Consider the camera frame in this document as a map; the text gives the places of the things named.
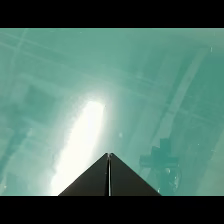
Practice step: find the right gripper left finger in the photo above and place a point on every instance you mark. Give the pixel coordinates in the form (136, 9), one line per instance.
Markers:
(95, 181)

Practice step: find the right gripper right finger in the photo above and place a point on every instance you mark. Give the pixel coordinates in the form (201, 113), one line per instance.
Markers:
(126, 181)

